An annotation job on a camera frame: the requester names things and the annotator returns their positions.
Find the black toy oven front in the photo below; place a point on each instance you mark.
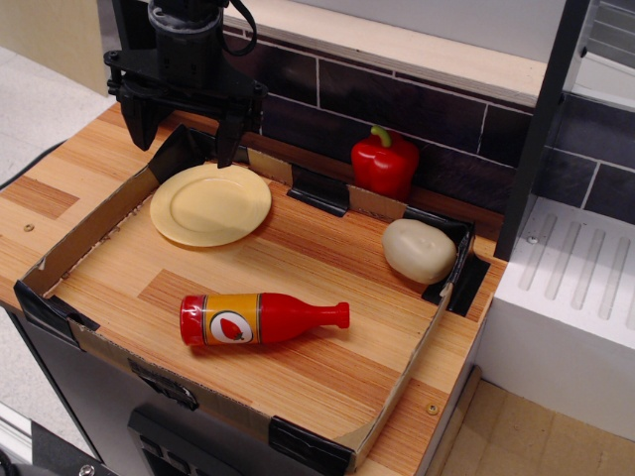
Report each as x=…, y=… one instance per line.
x=193, y=445

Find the red hot sauce bottle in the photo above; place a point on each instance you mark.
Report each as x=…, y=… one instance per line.
x=253, y=318

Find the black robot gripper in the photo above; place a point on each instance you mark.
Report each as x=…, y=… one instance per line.
x=179, y=59

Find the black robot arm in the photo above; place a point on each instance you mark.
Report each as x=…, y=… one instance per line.
x=186, y=6

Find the cardboard fence with black tape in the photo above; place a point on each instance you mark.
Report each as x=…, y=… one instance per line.
x=96, y=291

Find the light wooden shelf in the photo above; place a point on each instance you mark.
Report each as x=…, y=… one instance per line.
x=470, y=68

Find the yellow plastic plate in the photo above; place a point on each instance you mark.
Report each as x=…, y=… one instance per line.
x=206, y=206

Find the white toy sink drainboard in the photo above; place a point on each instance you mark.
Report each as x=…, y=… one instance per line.
x=560, y=330

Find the red toy bell pepper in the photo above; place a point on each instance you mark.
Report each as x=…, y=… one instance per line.
x=385, y=163

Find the black vertical post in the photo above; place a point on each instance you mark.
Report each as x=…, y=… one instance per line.
x=559, y=78

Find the beige toy potato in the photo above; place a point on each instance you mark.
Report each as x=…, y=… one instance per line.
x=418, y=251

